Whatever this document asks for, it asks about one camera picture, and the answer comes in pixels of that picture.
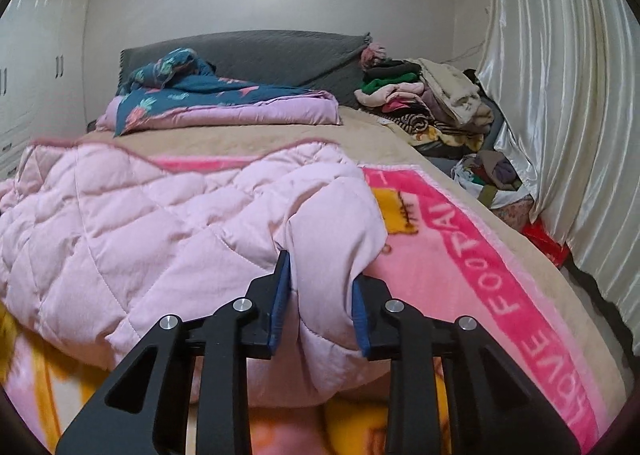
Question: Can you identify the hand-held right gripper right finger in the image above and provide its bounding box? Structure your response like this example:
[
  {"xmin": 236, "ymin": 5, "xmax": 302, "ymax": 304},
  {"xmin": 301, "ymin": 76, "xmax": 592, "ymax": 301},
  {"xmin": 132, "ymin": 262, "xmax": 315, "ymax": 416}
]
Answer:
[{"xmin": 351, "ymin": 277, "xmax": 576, "ymax": 455}]

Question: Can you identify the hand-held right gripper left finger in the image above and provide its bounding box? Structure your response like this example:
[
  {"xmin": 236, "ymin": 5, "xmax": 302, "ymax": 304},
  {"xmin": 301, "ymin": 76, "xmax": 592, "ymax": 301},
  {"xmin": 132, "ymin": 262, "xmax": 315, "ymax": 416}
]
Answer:
[{"xmin": 55, "ymin": 250, "xmax": 292, "ymax": 455}]

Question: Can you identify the pink quilted jacket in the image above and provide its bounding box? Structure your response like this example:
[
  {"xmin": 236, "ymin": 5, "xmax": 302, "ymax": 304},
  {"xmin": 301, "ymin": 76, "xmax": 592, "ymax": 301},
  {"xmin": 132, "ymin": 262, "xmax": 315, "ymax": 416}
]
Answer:
[{"xmin": 0, "ymin": 137, "xmax": 393, "ymax": 408}]

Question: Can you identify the bag of mixed clothes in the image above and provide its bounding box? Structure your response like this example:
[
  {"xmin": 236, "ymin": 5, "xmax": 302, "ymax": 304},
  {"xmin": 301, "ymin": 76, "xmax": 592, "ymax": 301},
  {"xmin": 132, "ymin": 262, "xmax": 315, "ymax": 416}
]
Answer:
[{"xmin": 450, "ymin": 150, "xmax": 533, "ymax": 226}]

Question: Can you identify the pile of folded clothes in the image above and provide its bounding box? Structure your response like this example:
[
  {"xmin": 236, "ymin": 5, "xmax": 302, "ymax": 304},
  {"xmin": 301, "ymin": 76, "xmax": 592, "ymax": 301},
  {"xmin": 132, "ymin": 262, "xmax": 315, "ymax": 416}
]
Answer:
[{"xmin": 354, "ymin": 42, "xmax": 498, "ymax": 160}]

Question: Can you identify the pink printed fleece blanket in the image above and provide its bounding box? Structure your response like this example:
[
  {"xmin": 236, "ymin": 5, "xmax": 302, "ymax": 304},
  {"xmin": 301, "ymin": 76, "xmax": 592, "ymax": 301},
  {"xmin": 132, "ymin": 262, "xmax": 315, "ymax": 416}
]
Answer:
[{"xmin": 0, "ymin": 155, "xmax": 616, "ymax": 455}]

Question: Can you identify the beige bed sheet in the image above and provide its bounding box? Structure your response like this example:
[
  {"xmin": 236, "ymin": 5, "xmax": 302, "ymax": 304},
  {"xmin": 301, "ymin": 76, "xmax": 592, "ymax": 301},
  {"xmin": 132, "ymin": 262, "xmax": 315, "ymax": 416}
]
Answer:
[{"xmin": 75, "ymin": 107, "xmax": 628, "ymax": 406}]

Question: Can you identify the red bag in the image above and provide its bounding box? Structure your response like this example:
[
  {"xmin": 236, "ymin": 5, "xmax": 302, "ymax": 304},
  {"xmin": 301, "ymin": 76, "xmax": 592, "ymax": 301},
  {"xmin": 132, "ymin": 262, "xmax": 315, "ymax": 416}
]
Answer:
[{"xmin": 520, "ymin": 217, "xmax": 571, "ymax": 268}]

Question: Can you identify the folded floral pink quilt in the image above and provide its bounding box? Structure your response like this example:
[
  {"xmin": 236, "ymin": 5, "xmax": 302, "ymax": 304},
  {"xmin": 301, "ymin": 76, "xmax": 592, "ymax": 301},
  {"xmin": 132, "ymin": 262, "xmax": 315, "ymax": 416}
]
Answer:
[{"xmin": 95, "ymin": 47, "xmax": 343, "ymax": 138}]

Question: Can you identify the grey padded headboard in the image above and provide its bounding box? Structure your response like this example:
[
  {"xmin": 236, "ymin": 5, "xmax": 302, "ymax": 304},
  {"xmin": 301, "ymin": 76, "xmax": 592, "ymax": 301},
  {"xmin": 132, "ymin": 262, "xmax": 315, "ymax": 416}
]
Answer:
[{"xmin": 120, "ymin": 30, "xmax": 373, "ymax": 108}]

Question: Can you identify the white satin curtain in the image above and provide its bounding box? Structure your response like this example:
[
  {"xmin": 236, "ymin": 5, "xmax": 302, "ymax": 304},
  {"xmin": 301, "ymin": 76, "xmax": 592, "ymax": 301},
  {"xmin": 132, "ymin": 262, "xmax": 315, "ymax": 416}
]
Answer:
[{"xmin": 472, "ymin": 0, "xmax": 640, "ymax": 331}]

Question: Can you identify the white wardrobe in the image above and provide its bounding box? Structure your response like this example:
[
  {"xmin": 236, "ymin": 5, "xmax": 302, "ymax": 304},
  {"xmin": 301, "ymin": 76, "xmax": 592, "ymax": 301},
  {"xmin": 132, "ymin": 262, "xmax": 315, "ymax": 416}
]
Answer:
[{"xmin": 0, "ymin": 0, "xmax": 93, "ymax": 180}]

